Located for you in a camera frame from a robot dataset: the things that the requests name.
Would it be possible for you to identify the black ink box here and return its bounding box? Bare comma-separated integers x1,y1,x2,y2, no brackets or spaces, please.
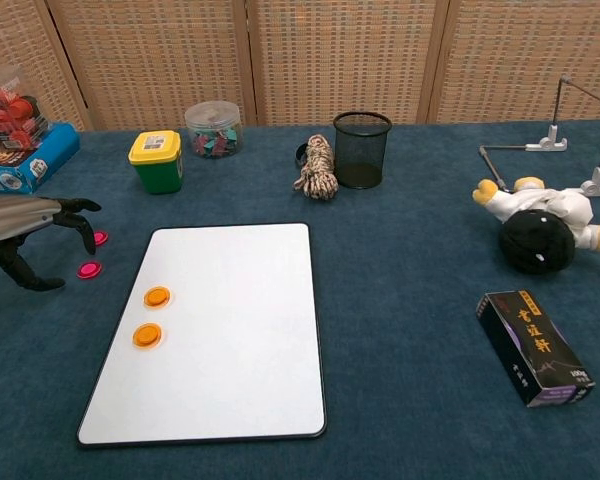
475,288,597,409

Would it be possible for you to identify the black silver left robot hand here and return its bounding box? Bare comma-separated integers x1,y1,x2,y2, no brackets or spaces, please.
0,193,103,292

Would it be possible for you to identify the woven folding screen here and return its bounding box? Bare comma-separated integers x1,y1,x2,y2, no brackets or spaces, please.
0,0,600,132

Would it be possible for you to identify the braided rope bundle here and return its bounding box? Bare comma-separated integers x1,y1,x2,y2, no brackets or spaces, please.
293,132,340,202

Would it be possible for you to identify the clear jar of binder clips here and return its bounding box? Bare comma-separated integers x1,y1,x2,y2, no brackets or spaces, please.
183,100,245,161

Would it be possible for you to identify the plush toy in white suit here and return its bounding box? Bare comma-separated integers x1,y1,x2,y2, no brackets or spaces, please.
472,175,600,275

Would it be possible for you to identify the green container with yellow lid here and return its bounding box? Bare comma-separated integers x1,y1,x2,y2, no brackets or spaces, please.
127,129,185,195

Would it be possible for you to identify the white magnetic board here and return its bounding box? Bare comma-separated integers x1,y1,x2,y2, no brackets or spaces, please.
76,222,328,448

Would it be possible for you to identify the black mesh pen cup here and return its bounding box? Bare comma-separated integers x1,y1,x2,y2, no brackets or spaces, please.
332,110,393,190

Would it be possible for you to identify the blue snack box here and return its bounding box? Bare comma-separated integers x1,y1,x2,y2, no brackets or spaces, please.
0,122,81,195

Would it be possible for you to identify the clear box of red items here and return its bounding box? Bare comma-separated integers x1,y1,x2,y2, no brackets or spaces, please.
0,63,54,151

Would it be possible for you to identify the metal wire stand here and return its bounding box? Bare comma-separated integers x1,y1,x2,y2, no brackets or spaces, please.
478,74,600,199

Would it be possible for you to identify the dark blue table cloth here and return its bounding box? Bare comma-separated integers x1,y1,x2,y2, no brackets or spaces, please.
0,119,600,480

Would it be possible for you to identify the orange button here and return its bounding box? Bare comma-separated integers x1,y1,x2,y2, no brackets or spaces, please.
131,322,164,349
143,285,172,310

